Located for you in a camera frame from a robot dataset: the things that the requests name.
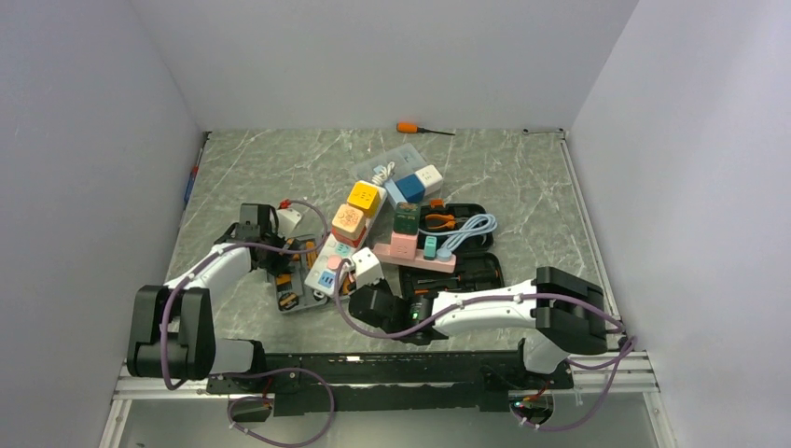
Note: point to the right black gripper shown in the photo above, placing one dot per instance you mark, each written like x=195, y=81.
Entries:
x=382, y=283

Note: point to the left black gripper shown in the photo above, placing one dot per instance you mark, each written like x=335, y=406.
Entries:
x=274, y=263

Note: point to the pink power strip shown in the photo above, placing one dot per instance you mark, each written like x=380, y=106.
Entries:
x=384, y=254

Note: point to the white power strip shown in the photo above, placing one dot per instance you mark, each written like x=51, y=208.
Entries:
x=321, y=277

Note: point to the teal small plug adapter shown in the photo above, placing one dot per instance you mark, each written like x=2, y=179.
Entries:
x=430, y=248

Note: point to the beige cube socket adapter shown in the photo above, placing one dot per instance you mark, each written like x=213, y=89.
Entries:
x=348, y=221

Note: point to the dark green cube adapter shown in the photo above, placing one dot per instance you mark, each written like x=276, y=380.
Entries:
x=407, y=218

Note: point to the yellow cube socket adapter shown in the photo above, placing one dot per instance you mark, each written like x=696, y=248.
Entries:
x=365, y=197

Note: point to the light blue power strip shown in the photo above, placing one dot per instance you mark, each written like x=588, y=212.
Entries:
x=394, y=194

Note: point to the blue cube socket adapter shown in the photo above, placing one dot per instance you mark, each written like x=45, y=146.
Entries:
x=411, y=188

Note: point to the white cube socket adapter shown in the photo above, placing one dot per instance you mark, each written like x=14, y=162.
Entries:
x=430, y=178

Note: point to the pink cube socket adapter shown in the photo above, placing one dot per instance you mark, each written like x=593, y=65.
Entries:
x=403, y=246

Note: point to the red cube socket adapter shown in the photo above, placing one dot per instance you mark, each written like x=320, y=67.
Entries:
x=355, y=243

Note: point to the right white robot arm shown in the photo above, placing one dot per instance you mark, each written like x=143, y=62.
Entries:
x=562, y=314

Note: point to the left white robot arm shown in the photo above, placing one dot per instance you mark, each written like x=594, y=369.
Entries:
x=173, y=335

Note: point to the grey tool tray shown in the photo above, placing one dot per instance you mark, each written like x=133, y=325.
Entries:
x=291, y=294

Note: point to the blue red pen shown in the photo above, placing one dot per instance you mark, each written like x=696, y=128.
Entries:
x=192, y=178

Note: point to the orange pliers in case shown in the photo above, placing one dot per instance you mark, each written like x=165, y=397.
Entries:
x=444, y=222

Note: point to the black tool case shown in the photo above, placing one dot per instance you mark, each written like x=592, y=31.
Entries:
x=476, y=267

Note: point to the clear plastic organizer box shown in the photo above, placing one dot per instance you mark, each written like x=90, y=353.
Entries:
x=392, y=164

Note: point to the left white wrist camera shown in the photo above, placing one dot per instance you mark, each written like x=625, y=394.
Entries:
x=288, y=218

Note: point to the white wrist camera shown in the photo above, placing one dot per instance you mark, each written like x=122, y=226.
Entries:
x=288, y=218
x=367, y=268

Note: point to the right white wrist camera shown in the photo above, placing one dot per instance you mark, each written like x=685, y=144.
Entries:
x=367, y=268

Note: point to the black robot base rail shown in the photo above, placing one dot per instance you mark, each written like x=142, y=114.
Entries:
x=483, y=380

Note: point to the orange handled screwdriver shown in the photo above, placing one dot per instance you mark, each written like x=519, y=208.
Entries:
x=412, y=128

